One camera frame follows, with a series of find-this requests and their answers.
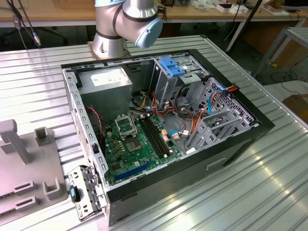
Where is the large cardboard box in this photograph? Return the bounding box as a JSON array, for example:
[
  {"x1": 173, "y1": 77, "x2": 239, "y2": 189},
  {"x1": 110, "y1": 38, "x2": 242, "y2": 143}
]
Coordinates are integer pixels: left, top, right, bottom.
[{"x1": 243, "y1": 24, "x2": 308, "y2": 70}]

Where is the blue plastic bay latch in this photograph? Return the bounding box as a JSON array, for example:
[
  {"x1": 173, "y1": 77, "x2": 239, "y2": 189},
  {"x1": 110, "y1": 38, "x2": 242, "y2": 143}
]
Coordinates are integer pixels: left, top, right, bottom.
[{"x1": 159, "y1": 57, "x2": 188, "y2": 78}]

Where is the red black fan wire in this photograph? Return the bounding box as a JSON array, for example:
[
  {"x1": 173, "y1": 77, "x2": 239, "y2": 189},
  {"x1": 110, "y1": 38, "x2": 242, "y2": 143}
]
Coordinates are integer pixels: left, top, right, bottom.
[{"x1": 86, "y1": 105, "x2": 104, "y2": 145}]

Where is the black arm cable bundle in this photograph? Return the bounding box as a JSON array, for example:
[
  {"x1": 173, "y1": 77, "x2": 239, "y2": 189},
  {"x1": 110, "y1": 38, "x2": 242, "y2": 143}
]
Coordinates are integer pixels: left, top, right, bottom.
[{"x1": 6, "y1": 0, "x2": 42, "y2": 48}]

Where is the silver expansion bracket cover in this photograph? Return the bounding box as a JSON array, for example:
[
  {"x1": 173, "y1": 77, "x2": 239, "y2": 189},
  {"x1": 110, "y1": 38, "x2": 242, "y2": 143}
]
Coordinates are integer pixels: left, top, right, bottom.
[{"x1": 68, "y1": 165, "x2": 108, "y2": 222}]

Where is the grey power supply unit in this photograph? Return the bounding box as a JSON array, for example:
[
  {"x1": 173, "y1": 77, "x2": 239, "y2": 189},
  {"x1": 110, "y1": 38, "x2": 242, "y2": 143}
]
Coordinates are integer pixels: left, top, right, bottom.
[{"x1": 77, "y1": 67, "x2": 133, "y2": 121}]

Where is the small brown box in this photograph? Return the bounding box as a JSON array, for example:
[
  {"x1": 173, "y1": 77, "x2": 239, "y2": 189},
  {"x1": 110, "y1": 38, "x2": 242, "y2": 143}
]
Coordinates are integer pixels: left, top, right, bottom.
[{"x1": 282, "y1": 94, "x2": 308, "y2": 121}]

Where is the long wooden desk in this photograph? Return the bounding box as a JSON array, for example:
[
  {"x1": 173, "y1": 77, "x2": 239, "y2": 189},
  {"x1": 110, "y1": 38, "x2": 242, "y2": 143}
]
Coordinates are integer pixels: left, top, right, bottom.
[{"x1": 0, "y1": 0, "x2": 308, "y2": 27}]

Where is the green motherboard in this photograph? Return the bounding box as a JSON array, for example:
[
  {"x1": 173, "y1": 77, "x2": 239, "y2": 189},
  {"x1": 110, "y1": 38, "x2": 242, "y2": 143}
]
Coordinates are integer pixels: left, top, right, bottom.
[{"x1": 103, "y1": 113, "x2": 182, "y2": 186}]

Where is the grey metal disk bay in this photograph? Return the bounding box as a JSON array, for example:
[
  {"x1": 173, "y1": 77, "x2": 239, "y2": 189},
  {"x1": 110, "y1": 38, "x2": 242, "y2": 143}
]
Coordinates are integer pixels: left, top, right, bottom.
[{"x1": 184, "y1": 77, "x2": 262, "y2": 154}]

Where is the orange power wire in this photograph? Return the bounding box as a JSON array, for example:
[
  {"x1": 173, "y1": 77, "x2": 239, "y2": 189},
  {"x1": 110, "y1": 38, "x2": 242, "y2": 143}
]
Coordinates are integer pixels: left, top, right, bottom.
[{"x1": 221, "y1": 83, "x2": 239, "y2": 93}]

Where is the CPU socket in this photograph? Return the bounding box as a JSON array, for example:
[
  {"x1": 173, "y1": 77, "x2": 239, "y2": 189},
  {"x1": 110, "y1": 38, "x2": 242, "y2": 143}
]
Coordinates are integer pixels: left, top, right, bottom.
[{"x1": 124, "y1": 137, "x2": 142, "y2": 154}]

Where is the orange red wire bundle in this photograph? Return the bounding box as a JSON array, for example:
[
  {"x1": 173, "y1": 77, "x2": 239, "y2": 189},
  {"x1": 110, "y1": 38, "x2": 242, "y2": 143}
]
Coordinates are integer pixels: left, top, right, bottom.
[{"x1": 151, "y1": 105, "x2": 205, "y2": 135}]

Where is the metal socket cover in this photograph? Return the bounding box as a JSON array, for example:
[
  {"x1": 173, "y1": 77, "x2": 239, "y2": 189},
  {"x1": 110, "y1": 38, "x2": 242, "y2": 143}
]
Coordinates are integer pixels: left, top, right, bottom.
[{"x1": 115, "y1": 115, "x2": 138, "y2": 139}]

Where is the black stand pole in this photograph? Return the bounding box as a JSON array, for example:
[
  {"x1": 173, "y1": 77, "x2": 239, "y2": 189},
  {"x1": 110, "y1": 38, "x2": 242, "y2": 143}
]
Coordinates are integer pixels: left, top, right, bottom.
[{"x1": 225, "y1": 0, "x2": 264, "y2": 52}]

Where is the blue data wire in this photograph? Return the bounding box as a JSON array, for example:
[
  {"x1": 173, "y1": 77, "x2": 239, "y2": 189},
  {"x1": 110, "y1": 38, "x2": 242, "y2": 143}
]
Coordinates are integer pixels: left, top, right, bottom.
[{"x1": 207, "y1": 84, "x2": 229, "y2": 116}]

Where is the yellow wire bundle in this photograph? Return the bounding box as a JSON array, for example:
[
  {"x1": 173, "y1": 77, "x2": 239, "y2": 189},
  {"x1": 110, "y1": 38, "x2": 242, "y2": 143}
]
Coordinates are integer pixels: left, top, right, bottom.
[{"x1": 133, "y1": 94, "x2": 148, "y2": 111}]

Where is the black blue latch tab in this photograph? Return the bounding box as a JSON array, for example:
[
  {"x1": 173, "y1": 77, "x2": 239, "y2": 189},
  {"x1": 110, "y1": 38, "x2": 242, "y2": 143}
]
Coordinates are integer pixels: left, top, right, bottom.
[{"x1": 69, "y1": 184, "x2": 81, "y2": 203}]

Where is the black RAM slot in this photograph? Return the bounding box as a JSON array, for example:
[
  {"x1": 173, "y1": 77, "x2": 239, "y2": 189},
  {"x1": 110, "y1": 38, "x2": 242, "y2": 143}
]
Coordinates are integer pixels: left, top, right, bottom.
[
  {"x1": 147, "y1": 116, "x2": 166, "y2": 158},
  {"x1": 141, "y1": 117, "x2": 159, "y2": 159},
  {"x1": 150, "y1": 116, "x2": 169, "y2": 157},
  {"x1": 143, "y1": 117, "x2": 163, "y2": 158}
]

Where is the grey parts rack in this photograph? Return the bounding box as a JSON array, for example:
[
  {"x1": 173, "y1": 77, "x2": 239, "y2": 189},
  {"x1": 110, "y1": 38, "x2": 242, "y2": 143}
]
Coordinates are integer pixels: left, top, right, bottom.
[{"x1": 0, "y1": 119, "x2": 68, "y2": 215}]

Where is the black open PC case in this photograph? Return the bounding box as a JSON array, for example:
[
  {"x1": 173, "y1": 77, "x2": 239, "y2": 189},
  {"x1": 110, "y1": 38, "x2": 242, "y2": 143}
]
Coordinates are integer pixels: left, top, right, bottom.
[{"x1": 60, "y1": 49, "x2": 276, "y2": 227}]

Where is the blue expansion slot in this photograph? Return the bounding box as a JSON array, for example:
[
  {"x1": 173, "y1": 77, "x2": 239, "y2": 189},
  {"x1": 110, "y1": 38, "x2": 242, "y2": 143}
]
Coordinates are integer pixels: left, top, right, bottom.
[{"x1": 114, "y1": 160, "x2": 153, "y2": 182}]

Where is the light blue board wire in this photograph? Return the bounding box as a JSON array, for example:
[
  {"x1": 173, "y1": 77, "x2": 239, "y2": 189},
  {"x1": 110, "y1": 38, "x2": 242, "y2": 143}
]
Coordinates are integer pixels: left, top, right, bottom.
[{"x1": 168, "y1": 129, "x2": 191, "y2": 141}]

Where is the grey optical drive cage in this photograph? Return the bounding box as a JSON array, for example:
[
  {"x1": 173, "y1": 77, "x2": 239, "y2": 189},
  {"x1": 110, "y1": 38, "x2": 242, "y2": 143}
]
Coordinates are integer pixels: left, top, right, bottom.
[{"x1": 149, "y1": 54, "x2": 210, "y2": 104}]

